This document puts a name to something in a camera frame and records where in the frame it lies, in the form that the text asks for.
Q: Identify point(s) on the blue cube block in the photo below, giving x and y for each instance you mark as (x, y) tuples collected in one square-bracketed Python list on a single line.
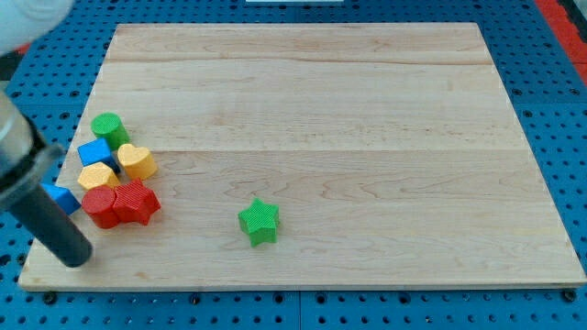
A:
[(97, 151)]

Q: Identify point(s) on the blue triangle block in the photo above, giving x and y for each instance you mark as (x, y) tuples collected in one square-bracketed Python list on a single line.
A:
[(63, 197)]

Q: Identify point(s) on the yellow heart block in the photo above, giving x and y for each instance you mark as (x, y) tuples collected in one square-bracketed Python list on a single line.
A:
[(137, 162)]

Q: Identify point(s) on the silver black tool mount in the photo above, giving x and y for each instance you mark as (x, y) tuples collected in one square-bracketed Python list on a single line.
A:
[(25, 155)]

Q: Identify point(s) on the green cylinder block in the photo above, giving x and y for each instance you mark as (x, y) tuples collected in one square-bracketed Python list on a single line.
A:
[(110, 127)]

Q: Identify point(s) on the wooden board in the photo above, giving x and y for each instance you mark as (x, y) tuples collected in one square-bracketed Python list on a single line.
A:
[(392, 150)]

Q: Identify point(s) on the red cylinder block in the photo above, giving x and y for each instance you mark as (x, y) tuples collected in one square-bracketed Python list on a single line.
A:
[(98, 203)]

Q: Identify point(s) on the yellow hexagon block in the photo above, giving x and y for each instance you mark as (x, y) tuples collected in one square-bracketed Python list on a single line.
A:
[(97, 174)]

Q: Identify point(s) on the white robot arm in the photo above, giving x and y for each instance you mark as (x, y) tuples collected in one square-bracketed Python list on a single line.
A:
[(23, 21)]

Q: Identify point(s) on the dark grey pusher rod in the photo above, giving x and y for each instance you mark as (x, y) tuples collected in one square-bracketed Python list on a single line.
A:
[(52, 227)]

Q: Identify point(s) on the red star block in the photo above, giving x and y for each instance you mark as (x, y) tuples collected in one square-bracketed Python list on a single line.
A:
[(135, 203)]

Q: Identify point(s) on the green star block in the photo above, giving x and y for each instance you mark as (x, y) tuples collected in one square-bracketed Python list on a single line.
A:
[(260, 222)]

